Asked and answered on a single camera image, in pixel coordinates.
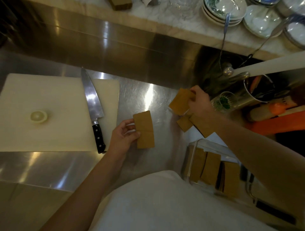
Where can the clear plastic tray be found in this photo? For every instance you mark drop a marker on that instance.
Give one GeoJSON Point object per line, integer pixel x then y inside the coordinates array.
{"type": "Point", "coordinates": [212, 148]}

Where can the wooden block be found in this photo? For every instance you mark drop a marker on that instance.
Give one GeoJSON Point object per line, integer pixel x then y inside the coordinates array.
{"type": "Point", "coordinates": [120, 3]}

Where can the white cylindrical rod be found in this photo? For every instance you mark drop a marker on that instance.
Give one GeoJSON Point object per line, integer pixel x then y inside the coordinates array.
{"type": "Point", "coordinates": [269, 64]}

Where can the stack of brown cards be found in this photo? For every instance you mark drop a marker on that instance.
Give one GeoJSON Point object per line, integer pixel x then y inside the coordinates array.
{"type": "Point", "coordinates": [231, 178]}

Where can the glass cup with green herbs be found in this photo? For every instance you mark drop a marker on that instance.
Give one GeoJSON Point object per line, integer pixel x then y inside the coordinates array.
{"type": "Point", "coordinates": [224, 102]}

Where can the steel utensil holder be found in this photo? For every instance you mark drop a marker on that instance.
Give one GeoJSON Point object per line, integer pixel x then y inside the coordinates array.
{"type": "Point", "coordinates": [243, 102]}

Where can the stack of white plates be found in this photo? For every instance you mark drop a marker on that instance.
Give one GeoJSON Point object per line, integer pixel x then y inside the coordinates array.
{"type": "Point", "coordinates": [261, 21]}

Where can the amber glass bottle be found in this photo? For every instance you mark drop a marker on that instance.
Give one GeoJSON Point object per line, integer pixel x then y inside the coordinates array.
{"type": "Point", "coordinates": [299, 95]}

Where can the blue striped fork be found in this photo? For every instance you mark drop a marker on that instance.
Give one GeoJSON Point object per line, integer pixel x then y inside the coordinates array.
{"type": "Point", "coordinates": [226, 20]}

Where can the stack of green leaf plates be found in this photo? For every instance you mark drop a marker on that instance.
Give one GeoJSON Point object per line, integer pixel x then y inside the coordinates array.
{"type": "Point", "coordinates": [220, 9]}

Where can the steel fork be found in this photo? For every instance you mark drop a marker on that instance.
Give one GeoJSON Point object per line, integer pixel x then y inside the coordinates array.
{"type": "Point", "coordinates": [284, 22]}

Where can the beige bottle with orange cap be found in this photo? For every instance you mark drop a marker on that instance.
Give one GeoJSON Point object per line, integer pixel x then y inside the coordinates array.
{"type": "Point", "coordinates": [259, 113]}

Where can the stack of dark blue plates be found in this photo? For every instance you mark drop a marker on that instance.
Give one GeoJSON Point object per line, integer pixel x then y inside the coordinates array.
{"type": "Point", "coordinates": [264, 1]}

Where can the black bar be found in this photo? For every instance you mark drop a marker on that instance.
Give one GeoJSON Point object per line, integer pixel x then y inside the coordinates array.
{"type": "Point", "coordinates": [274, 211]}

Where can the person's right forearm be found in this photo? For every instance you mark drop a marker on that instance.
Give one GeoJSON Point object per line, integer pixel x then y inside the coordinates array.
{"type": "Point", "coordinates": [257, 157]}

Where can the white cutting board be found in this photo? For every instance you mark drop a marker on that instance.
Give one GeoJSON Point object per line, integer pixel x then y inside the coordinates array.
{"type": "Point", "coordinates": [47, 95]}

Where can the black container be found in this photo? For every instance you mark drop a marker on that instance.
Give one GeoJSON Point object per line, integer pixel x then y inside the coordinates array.
{"type": "Point", "coordinates": [294, 141]}

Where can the person's right hand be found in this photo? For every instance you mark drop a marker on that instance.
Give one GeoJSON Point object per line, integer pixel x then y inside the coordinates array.
{"type": "Point", "coordinates": [201, 104]}

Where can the steel spoon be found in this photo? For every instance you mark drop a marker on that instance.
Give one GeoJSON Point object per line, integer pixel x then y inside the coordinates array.
{"type": "Point", "coordinates": [228, 71]}

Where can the person's left forearm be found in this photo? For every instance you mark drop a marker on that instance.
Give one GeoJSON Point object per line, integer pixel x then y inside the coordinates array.
{"type": "Point", "coordinates": [88, 195]}

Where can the person's white shirt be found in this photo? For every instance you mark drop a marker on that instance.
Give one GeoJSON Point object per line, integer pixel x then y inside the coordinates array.
{"type": "Point", "coordinates": [166, 207]}

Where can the lemon slice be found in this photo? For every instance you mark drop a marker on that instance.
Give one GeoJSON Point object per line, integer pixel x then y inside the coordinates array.
{"type": "Point", "coordinates": [38, 116]}

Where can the person's left hand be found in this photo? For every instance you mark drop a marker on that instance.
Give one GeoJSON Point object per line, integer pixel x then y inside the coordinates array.
{"type": "Point", "coordinates": [121, 140]}

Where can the brown paper card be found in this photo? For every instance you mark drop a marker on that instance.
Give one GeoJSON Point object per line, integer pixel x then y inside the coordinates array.
{"type": "Point", "coordinates": [145, 140]}
{"type": "Point", "coordinates": [197, 164]}
{"type": "Point", "coordinates": [210, 169]}
{"type": "Point", "coordinates": [143, 121]}
{"type": "Point", "coordinates": [203, 132]}
{"type": "Point", "coordinates": [180, 102]}
{"type": "Point", "coordinates": [184, 124]}

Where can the orange squeeze bottle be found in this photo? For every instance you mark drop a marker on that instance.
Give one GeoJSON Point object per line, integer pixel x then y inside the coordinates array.
{"type": "Point", "coordinates": [281, 122]}

